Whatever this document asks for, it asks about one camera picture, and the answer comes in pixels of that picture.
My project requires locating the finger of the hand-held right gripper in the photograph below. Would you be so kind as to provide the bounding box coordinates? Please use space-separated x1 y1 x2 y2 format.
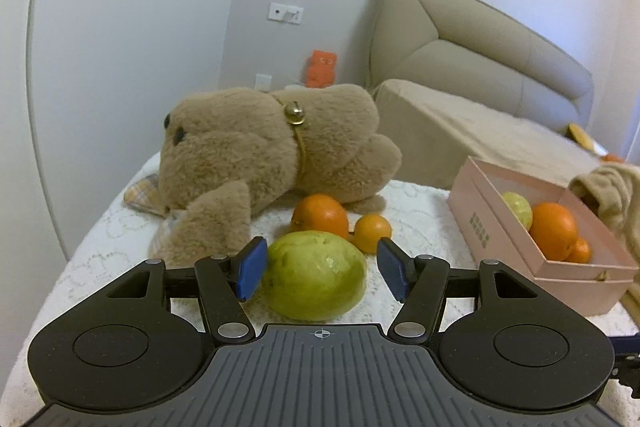
611 333 640 389

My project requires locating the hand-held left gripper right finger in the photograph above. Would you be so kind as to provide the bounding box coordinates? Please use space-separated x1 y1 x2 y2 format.
376 237 538 344

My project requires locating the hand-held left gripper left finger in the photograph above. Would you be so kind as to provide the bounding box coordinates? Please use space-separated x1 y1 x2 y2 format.
107 236 270 342

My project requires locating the green guava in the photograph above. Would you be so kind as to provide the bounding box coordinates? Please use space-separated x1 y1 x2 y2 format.
262 230 368 323
501 191 534 230

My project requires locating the pink cardboard box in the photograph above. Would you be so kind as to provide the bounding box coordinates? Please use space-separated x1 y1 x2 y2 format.
446 157 640 317

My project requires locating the large orange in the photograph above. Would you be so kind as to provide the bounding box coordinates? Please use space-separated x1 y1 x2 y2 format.
529 202 579 262

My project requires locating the small orange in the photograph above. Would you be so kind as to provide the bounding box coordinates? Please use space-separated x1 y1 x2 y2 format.
352 214 393 255
567 238 592 264

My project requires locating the brown plush toy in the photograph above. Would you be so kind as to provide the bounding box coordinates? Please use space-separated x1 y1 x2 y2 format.
124 83 403 268

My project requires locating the bed with beige sheet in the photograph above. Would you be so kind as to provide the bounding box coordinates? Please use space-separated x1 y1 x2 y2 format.
372 79 616 190

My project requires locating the beige fleece blanket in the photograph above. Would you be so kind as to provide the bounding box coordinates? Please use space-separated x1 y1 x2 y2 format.
569 163 640 308

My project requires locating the orange owl figure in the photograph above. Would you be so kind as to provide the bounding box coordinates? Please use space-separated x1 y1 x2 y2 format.
305 50 337 88

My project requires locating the yellow plush item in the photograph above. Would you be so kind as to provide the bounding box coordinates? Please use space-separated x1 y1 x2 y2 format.
566 123 593 152

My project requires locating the beige padded headboard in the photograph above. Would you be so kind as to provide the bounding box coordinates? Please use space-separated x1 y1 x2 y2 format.
364 0 596 135

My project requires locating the white wall socket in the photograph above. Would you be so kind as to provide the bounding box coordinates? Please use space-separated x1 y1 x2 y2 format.
269 2 304 25

